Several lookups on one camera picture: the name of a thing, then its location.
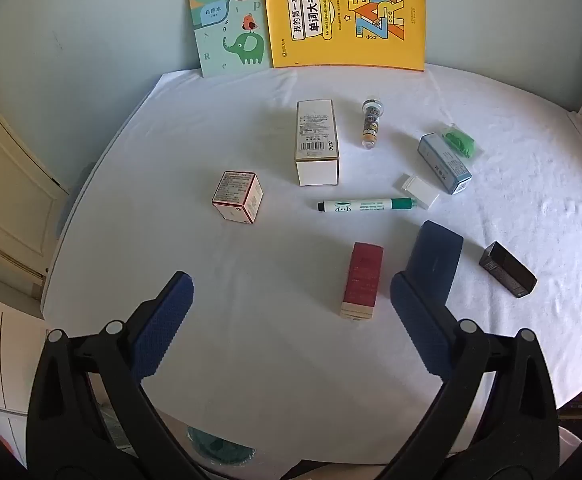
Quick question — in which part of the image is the red carton box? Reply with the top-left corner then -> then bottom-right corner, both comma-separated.
340,241 -> 385,320

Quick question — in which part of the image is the person's pink top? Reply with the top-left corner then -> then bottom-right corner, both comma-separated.
560,426 -> 582,467

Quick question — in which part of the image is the yellow picture book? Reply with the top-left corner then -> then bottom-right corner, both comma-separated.
262,0 -> 426,72

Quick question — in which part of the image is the navy blue case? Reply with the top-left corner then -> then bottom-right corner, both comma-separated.
406,220 -> 464,306

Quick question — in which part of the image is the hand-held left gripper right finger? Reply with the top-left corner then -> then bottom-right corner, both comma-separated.
381,270 -> 560,480

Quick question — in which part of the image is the pink-edged cube box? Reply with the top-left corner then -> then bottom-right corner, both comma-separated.
212,170 -> 264,224

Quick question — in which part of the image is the white tablecloth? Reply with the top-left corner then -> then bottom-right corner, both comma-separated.
41,62 -> 582,471

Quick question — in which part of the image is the green and white marker pen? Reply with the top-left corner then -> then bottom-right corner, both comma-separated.
317,197 -> 418,213

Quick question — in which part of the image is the green leaf packet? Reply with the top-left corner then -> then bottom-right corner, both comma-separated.
441,122 -> 482,161

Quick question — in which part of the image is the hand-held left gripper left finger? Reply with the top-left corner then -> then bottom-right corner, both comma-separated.
25,271 -> 206,480

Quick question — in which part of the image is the small white plastic box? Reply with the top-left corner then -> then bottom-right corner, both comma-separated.
402,173 -> 442,208

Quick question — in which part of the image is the black carton box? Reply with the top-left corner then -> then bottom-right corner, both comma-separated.
479,241 -> 538,299

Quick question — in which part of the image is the teal trash bin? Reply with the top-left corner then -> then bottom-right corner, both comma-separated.
186,425 -> 256,466

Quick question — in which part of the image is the teal elephant book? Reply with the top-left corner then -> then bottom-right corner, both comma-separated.
186,0 -> 274,78

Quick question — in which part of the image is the blue-grey carton box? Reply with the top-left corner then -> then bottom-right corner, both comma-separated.
417,132 -> 472,196

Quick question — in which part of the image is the white wardrobe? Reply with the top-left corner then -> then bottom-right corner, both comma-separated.
0,285 -> 49,461

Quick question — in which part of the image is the tall white carton box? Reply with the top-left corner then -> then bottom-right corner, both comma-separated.
295,100 -> 342,187

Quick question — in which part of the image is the cream panelled door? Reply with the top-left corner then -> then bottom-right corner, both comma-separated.
0,67 -> 72,311

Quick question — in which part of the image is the clear candy tube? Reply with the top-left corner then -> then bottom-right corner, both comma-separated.
360,98 -> 386,150

